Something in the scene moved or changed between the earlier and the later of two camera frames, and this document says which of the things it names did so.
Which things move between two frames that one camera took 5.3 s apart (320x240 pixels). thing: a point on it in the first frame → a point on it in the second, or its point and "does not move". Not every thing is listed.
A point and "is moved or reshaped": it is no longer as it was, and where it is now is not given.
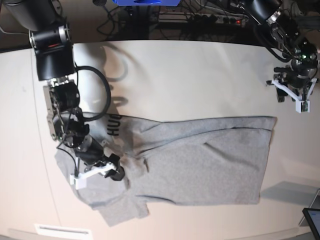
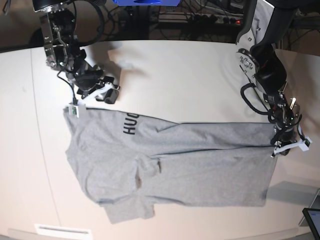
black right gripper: x=299 y=74 → x=285 y=121
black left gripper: x=90 y=151 → x=89 y=78
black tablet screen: x=313 y=215 does not move
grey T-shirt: x=186 y=161 is moved or reshaped
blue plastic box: x=147 y=2 does not move
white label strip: x=65 y=230 does not move
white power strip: x=217 y=19 does not move
